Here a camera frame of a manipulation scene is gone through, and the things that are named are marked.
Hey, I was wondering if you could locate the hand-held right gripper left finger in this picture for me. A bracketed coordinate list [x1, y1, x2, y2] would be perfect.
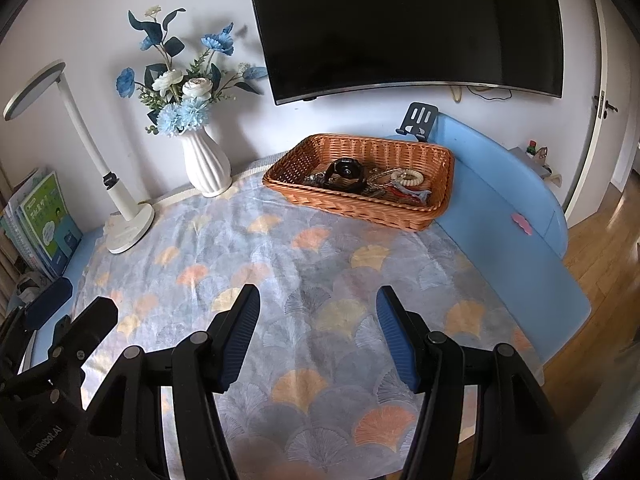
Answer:
[70, 284, 262, 480]

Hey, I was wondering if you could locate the brown wicker basket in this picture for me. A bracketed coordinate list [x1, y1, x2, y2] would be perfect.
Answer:
[262, 133, 456, 233]

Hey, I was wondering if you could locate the dark door handle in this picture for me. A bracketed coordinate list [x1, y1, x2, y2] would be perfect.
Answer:
[592, 90, 619, 120]

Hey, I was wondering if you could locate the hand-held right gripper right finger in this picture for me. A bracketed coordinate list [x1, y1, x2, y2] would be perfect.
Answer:
[376, 285, 591, 480]

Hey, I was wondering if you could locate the beige beaded bracelet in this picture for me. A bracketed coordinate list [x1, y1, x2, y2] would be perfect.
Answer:
[389, 169, 425, 187]

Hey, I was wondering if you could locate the black wall television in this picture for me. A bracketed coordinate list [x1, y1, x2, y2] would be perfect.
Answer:
[243, 0, 565, 107]

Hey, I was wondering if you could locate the blue and white flower bouquet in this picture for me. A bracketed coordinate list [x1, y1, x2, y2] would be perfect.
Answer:
[116, 6, 270, 139]

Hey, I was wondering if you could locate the black round object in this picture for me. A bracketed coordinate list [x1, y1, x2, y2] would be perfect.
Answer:
[323, 157, 369, 192]

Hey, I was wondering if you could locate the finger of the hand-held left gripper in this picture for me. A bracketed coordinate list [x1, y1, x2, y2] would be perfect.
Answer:
[49, 296, 120, 407]
[0, 276, 75, 387]

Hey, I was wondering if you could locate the fan-pattern printed tablecloth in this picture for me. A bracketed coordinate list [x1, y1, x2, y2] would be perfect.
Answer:
[32, 155, 544, 480]

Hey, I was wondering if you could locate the white door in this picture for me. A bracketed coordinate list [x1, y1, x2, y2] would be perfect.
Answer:
[564, 0, 640, 232]

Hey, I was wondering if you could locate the thin wall cable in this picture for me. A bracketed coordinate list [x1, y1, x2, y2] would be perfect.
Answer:
[451, 83, 514, 104]

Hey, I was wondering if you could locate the row of books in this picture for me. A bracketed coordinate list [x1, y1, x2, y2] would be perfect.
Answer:
[0, 168, 85, 282]

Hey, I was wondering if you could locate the white ribbed vase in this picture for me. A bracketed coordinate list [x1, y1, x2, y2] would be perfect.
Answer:
[180, 125, 233, 199]

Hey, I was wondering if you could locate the white desk lamp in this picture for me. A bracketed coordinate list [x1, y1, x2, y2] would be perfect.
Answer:
[3, 60, 156, 255]

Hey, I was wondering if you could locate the light blue hair clip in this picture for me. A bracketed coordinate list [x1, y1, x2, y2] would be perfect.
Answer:
[395, 187, 434, 207]

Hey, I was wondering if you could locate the dark metal phone stand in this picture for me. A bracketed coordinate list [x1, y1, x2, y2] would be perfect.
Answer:
[397, 102, 441, 142]

